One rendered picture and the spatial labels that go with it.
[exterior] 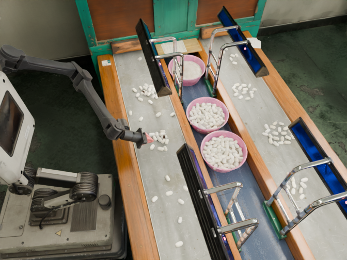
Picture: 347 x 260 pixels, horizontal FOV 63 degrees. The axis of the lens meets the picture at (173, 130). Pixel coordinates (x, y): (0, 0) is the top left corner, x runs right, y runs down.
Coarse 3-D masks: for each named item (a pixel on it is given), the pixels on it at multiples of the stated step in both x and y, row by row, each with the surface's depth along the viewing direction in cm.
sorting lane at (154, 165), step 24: (120, 72) 201; (144, 72) 201; (144, 96) 188; (168, 96) 188; (144, 120) 176; (168, 120) 176; (144, 144) 165; (168, 144) 165; (144, 168) 156; (168, 168) 156; (168, 216) 140; (192, 216) 141; (168, 240) 134; (192, 240) 134
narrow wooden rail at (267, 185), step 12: (204, 60) 206; (204, 72) 208; (228, 96) 185; (228, 108) 179; (228, 120) 181; (240, 120) 173; (240, 132) 168; (252, 144) 163; (252, 156) 158; (252, 168) 161; (264, 168) 154; (264, 180) 150; (264, 192) 152; (276, 204) 142; (288, 240) 137; (300, 240) 132; (300, 252) 129
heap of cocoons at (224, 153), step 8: (208, 144) 165; (216, 144) 165; (224, 144) 168; (232, 144) 166; (208, 152) 162; (216, 152) 163; (224, 152) 164; (232, 152) 163; (240, 152) 162; (208, 160) 159; (216, 160) 159; (224, 160) 159; (232, 160) 159; (240, 160) 161; (224, 168) 156; (232, 168) 157
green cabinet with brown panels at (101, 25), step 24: (96, 0) 178; (120, 0) 182; (144, 0) 186; (168, 0) 190; (192, 0) 194; (216, 0) 201; (240, 0) 206; (264, 0) 210; (96, 24) 190; (120, 24) 195; (168, 24) 205; (192, 24) 210; (216, 24) 216
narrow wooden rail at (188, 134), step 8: (168, 72) 198; (168, 80) 193; (176, 96) 184; (176, 104) 181; (176, 112) 177; (184, 112) 177; (184, 120) 173; (184, 128) 169; (184, 136) 166; (192, 136) 166; (192, 144) 163; (200, 160) 156; (208, 176) 151; (208, 184) 148; (216, 200) 143; (216, 208) 140; (224, 216) 138; (224, 224) 136; (232, 240) 131; (232, 248) 129; (240, 256) 128
